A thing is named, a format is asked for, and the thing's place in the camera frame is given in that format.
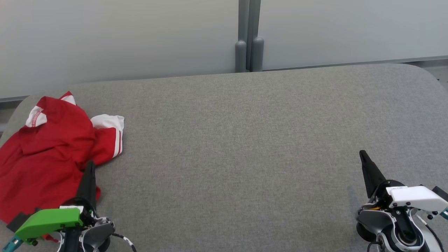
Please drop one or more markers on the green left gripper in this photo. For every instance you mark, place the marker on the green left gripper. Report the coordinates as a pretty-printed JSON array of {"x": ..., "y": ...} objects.
[{"x": 49, "y": 220}]

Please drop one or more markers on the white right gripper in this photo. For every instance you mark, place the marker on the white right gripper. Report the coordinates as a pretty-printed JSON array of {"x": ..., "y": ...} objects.
[{"x": 416, "y": 196}]

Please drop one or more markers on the red jersey with white sleeves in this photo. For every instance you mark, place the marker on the red jersey with white sleeves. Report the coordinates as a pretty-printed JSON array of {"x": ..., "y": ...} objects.
[{"x": 35, "y": 175}]

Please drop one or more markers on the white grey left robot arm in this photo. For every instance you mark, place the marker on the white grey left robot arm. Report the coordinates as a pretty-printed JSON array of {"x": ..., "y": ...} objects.
[{"x": 99, "y": 232}]

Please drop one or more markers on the teal right camera connector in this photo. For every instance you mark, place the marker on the teal right camera connector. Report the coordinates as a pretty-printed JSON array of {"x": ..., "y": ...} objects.
[{"x": 444, "y": 213}]

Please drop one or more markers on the teal camera connector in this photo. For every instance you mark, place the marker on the teal camera connector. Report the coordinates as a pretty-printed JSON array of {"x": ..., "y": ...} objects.
[
  {"x": 10, "y": 244},
  {"x": 444, "y": 213}
]

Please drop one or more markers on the teal left camera connector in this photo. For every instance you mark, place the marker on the teal left camera connector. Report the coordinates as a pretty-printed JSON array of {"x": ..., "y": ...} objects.
[{"x": 10, "y": 244}]

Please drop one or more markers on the grey double partition post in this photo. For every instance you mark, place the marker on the grey double partition post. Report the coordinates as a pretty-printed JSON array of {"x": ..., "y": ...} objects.
[{"x": 249, "y": 31}]

